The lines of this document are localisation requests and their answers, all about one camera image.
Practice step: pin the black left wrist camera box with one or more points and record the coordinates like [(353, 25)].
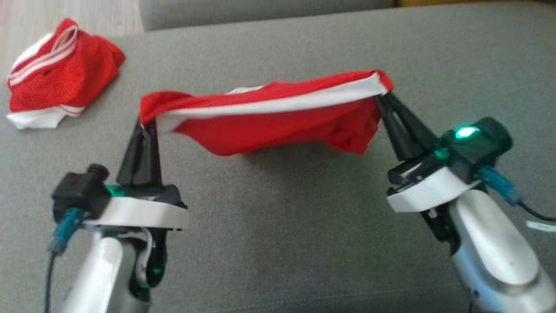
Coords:
[(80, 191)]

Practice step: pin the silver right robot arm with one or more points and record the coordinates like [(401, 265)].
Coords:
[(499, 261)]

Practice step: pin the red shirt with white hem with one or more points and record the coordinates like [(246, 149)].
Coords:
[(65, 74)]

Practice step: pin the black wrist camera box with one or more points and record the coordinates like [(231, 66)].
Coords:
[(482, 143), (80, 191)]

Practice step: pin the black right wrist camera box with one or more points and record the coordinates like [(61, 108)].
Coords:
[(482, 143)]

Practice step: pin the red shorts with white stripe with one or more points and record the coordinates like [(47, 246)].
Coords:
[(269, 126)]

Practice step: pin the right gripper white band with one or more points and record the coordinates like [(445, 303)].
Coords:
[(430, 191)]

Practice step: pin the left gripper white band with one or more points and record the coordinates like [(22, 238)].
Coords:
[(139, 213)]

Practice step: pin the grey sofa back cushion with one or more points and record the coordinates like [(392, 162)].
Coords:
[(260, 11)]

